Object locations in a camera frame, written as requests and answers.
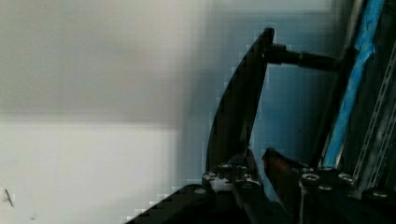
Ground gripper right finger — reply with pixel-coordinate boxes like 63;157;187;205
262;147;307;218

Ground black silver toaster oven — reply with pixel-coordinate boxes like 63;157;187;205
177;0;396;200

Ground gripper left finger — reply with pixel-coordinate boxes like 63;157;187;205
202;148;262;193

